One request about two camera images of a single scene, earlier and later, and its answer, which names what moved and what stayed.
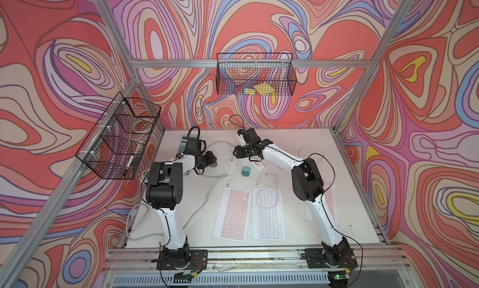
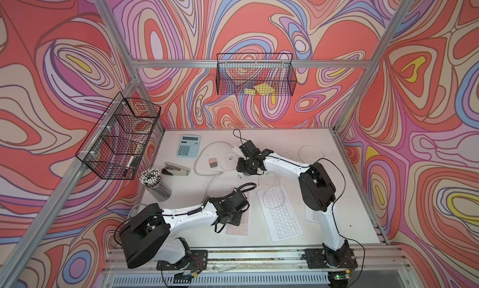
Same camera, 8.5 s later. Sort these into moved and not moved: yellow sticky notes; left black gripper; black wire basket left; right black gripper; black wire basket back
Moved: right black gripper; left black gripper
Not moved: black wire basket left; yellow sticky notes; black wire basket back
